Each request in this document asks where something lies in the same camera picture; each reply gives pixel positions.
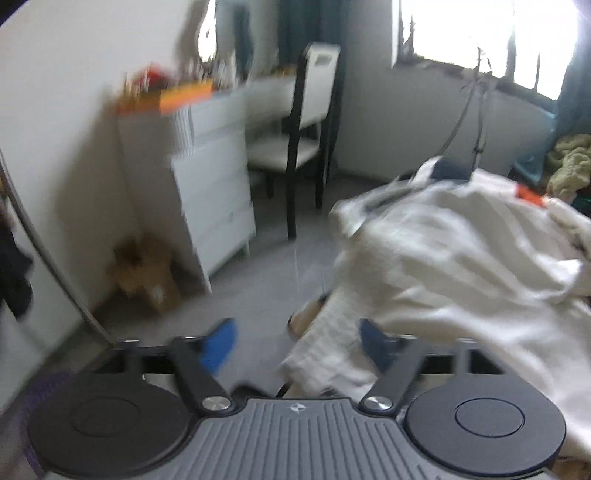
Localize white sweatpants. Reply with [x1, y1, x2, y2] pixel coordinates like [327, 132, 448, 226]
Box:
[283, 173, 590, 460]

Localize cardboard box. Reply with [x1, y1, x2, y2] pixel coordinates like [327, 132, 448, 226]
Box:
[107, 234, 181, 313]

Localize white dresser desk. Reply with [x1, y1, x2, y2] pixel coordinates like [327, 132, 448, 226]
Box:
[117, 76, 296, 291]

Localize white black chair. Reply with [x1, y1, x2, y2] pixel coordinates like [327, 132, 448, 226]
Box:
[247, 42, 341, 240]

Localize orange box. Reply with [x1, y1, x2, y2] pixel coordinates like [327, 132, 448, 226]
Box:
[116, 80, 213, 115]

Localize yellow-green knit garment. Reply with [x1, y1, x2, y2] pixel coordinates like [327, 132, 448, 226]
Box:
[546, 134, 590, 203]

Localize garment steamer stand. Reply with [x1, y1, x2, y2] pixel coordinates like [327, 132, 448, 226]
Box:
[437, 47, 494, 173]

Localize teal curtain right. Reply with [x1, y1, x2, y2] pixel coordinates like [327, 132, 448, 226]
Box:
[554, 37, 591, 142]

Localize teal curtain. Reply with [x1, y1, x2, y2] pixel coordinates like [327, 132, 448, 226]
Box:
[216, 1, 351, 82]
[554, 37, 591, 142]

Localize oval vanity mirror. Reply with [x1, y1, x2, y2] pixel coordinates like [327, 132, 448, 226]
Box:
[177, 1, 254, 77]

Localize teal curtain left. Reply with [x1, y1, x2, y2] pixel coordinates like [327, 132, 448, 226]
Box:
[216, 1, 351, 82]

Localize window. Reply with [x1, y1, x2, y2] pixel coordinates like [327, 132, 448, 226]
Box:
[392, 1, 582, 100]

